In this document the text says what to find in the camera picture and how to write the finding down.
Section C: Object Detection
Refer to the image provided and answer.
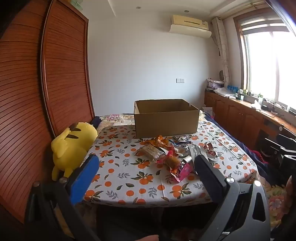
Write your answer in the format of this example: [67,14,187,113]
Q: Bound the pink snack packet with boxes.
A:
[170,162,193,183]

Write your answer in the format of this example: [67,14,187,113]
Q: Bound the orange fruit print tablecloth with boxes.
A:
[83,120,258,205]

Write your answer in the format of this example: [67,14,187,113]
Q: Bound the orange snack packet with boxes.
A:
[148,135,174,150]

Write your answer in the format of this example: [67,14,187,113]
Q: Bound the red bun packet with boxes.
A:
[156,151,183,168]

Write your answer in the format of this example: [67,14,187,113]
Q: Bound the red cloth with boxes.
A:
[251,150,269,164]

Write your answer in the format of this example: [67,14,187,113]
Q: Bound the blue white snack packet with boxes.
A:
[171,141,192,156]

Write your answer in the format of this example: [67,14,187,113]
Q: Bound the wooden framed window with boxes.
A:
[233,11,296,116]

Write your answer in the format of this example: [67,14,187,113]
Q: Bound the white wall air conditioner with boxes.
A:
[170,14,212,38]

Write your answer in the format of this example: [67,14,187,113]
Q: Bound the red white snack packet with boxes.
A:
[200,142,219,160]

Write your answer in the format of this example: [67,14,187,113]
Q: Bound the stack of small boxes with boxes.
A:
[206,78,225,91]

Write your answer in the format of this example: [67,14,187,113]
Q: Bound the brown slatted wooden wardrobe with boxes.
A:
[0,0,95,223]

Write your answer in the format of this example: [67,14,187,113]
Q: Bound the pale patterned curtain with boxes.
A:
[211,17,232,86]

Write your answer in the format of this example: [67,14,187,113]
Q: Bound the silver white snack packet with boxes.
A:
[187,144,210,163]

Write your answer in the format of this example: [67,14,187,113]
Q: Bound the clear plastic bags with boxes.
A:
[214,88,234,98]

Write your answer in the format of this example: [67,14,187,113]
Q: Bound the floral blanket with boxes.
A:
[98,111,292,230]

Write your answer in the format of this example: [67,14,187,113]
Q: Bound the black chair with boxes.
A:
[257,128,296,167]

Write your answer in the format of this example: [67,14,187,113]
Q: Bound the long wooden cabinet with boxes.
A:
[205,90,296,151]

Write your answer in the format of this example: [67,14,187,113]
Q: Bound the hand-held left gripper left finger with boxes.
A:
[24,153,100,241]

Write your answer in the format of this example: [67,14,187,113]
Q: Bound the yellow plush toy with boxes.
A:
[51,122,99,181]

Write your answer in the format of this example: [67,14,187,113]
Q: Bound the brown cardboard box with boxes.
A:
[134,99,200,139]

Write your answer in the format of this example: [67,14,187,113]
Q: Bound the dark blue blanket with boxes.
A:
[203,111,287,188]

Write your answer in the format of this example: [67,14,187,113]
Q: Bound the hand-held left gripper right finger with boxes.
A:
[194,154,271,241]

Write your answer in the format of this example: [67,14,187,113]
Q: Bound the clear brown biscuit packet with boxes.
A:
[134,144,167,162]

